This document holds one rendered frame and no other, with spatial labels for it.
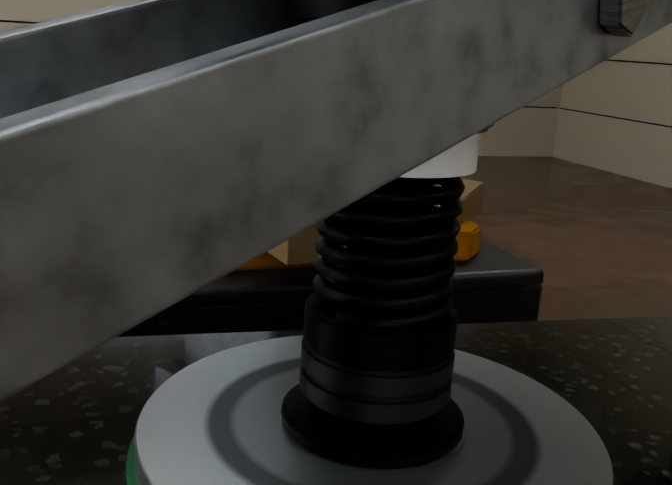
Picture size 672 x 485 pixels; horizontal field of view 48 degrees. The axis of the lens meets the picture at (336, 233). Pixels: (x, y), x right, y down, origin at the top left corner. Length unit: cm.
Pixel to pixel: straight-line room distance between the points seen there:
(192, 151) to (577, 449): 25
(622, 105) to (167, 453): 710
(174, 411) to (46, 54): 17
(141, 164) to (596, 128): 746
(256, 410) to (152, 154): 22
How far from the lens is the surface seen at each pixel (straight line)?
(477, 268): 102
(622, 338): 59
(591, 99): 767
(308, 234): 82
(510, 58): 27
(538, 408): 40
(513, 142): 778
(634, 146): 721
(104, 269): 16
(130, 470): 35
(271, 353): 43
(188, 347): 50
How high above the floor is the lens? 102
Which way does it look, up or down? 14 degrees down
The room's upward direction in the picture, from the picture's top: 4 degrees clockwise
